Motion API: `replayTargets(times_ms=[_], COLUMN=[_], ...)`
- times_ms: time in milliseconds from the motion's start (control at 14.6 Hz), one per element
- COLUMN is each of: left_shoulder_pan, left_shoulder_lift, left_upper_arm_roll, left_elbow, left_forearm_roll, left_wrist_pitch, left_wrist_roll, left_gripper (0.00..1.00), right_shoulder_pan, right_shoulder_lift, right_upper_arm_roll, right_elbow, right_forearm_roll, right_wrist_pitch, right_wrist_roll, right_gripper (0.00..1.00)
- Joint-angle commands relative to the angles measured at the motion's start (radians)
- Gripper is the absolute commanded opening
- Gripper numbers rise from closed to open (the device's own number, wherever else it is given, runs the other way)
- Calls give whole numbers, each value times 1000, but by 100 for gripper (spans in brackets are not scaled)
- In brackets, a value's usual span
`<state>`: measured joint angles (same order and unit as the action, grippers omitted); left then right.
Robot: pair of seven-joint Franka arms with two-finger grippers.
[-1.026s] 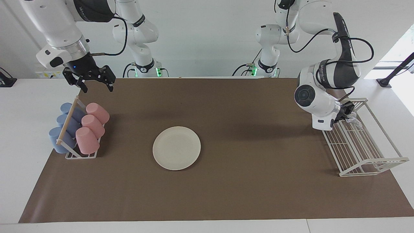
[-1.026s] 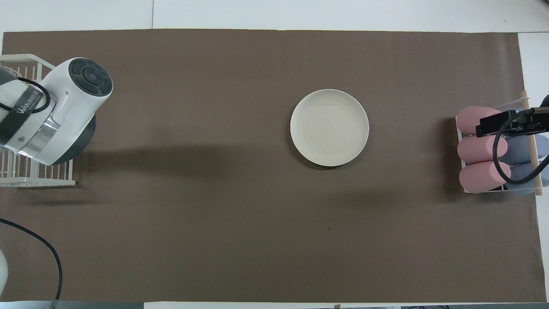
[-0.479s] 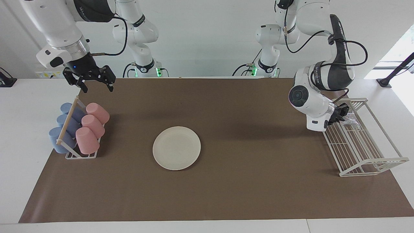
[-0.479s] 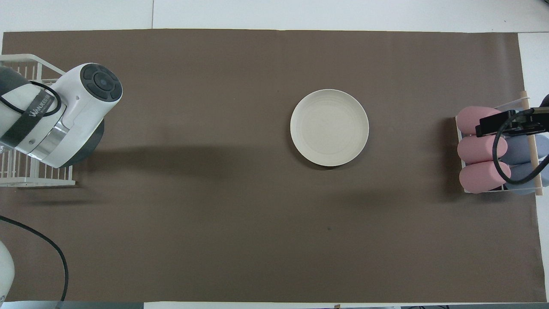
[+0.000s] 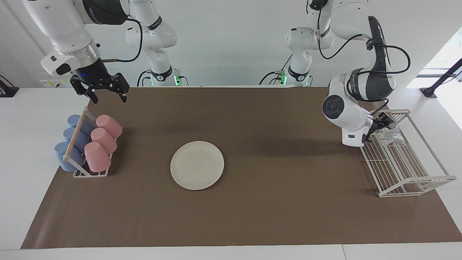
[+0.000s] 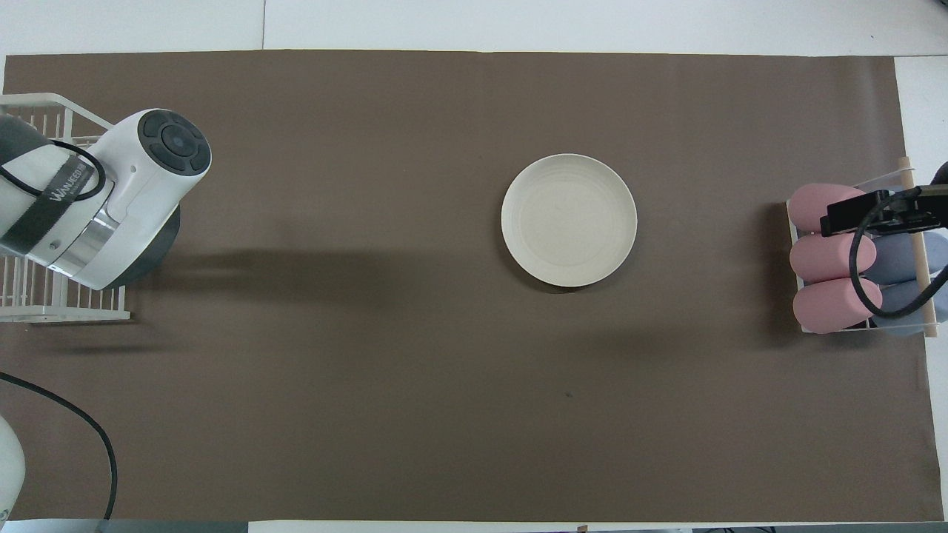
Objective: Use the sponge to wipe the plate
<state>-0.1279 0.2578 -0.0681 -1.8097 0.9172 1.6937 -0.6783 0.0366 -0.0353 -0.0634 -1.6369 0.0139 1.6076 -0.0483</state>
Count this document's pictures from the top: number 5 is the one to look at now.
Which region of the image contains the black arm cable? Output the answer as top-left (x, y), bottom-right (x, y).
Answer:
top-left (99, 18), bottom-right (144, 64)
top-left (317, 18), bottom-right (411, 116)

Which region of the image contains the blue foam cylinder bottom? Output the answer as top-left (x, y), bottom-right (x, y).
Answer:
top-left (67, 114), bottom-right (95, 137)

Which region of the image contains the pink foam cylinder top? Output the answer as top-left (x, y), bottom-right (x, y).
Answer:
top-left (84, 142), bottom-right (112, 173)

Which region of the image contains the pink foam cylinder bottom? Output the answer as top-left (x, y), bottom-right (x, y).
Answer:
top-left (96, 114), bottom-right (123, 139)

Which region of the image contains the brown paper table mat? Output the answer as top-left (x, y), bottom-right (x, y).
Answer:
top-left (21, 87), bottom-right (462, 249)

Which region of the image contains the blue foam cylinder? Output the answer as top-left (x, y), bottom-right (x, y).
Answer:
top-left (54, 142), bottom-right (86, 172)
top-left (63, 127), bottom-right (91, 152)
top-left (67, 114), bottom-right (95, 137)

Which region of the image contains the pink foam cylinder middle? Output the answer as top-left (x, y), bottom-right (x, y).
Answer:
top-left (91, 127), bottom-right (118, 155)

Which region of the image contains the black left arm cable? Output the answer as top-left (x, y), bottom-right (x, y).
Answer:
top-left (317, 18), bottom-right (411, 116)

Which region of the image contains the black table clamp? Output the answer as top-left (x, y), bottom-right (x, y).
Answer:
top-left (0, 75), bottom-right (19, 98)

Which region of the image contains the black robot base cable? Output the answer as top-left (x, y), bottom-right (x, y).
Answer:
top-left (136, 70), bottom-right (152, 87)
top-left (259, 54), bottom-right (293, 86)

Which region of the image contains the blue foam cylinder middle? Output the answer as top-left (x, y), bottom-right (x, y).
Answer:
top-left (63, 127), bottom-right (91, 152)

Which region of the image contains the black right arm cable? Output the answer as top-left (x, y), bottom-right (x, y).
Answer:
top-left (99, 18), bottom-right (144, 64)

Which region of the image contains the white wire dish rack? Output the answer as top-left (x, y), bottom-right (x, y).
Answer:
top-left (352, 109), bottom-right (457, 198)

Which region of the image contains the white cup rack wooden rod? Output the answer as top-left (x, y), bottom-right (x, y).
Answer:
top-left (62, 107), bottom-right (117, 178)

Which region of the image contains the blue foam cylinder top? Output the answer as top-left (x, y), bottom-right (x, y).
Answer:
top-left (54, 142), bottom-right (86, 172)

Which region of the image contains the white wall socket box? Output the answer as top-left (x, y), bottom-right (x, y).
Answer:
top-left (39, 70), bottom-right (75, 88)

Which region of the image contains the cream round plate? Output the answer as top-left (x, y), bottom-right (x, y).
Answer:
top-left (170, 141), bottom-right (225, 191)

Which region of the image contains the pink foam cylinder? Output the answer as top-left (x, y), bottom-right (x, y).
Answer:
top-left (96, 114), bottom-right (123, 139)
top-left (84, 142), bottom-right (112, 173)
top-left (91, 127), bottom-right (118, 155)

